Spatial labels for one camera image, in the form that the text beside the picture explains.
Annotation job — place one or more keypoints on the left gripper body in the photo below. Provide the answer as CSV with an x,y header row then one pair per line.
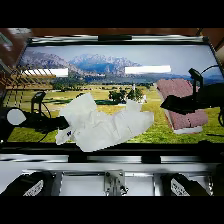
x,y
55,123

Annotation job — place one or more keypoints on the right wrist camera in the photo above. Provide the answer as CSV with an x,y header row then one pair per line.
x,y
196,76

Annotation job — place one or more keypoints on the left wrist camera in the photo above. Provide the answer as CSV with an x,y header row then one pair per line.
x,y
38,96

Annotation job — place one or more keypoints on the silver frame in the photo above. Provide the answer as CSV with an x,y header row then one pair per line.
x,y
100,166

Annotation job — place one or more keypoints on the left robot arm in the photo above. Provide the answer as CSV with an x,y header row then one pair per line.
x,y
10,124

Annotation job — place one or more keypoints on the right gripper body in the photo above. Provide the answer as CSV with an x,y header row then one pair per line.
x,y
181,103

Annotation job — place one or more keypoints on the white T-shirt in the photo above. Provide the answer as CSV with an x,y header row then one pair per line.
x,y
100,128

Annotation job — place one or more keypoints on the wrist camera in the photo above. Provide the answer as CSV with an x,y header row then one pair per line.
x,y
38,96
196,76

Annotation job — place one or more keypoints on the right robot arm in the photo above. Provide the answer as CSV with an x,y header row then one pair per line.
x,y
211,96

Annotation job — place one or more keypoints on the pink garment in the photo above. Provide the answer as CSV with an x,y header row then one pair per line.
x,y
181,88

